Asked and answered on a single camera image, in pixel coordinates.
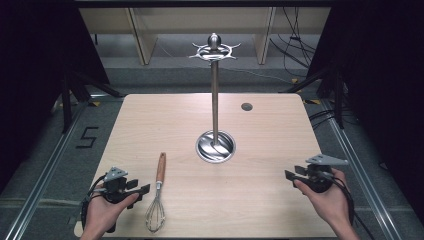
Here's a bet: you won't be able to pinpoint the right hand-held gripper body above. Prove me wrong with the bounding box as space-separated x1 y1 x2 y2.
299 153 350 194

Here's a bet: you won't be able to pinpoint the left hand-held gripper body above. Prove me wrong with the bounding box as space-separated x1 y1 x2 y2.
96 166 141 205

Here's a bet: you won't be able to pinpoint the wooden handled wire whisk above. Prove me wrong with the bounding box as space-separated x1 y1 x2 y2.
144 152 167 234

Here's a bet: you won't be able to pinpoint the steel utensil rack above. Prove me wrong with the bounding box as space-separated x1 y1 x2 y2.
188 32 242 165

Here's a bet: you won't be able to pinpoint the person's right hand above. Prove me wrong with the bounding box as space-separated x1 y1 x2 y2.
293 167 355 232

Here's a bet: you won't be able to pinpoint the person's left hand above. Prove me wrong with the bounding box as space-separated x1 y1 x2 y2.
79 191 140 238

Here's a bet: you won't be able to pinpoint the black tripod stand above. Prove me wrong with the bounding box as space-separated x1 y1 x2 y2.
59 64 125 135
279 64 346 130

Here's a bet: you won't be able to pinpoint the black curtain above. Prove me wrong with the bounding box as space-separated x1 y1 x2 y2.
305 5 424 231
0 0 112 196

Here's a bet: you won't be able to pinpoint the light wooden cabinet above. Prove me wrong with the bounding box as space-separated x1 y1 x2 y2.
79 6 332 67

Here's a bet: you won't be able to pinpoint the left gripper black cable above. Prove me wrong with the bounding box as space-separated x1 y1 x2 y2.
79 174 108 232

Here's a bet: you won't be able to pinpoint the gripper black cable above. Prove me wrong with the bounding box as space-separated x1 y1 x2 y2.
79 174 108 232
328 172 376 240

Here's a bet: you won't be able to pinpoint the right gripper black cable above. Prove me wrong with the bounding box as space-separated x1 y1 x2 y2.
328 172 376 240

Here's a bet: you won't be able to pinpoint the metal floor rail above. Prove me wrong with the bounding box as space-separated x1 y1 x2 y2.
319 99 403 240
2 99 92 240

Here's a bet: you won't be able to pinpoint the black floor cables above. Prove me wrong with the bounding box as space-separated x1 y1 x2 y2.
307 107 338 130

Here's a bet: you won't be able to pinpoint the hanging black cables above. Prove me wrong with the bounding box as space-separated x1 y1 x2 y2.
269 6 318 80

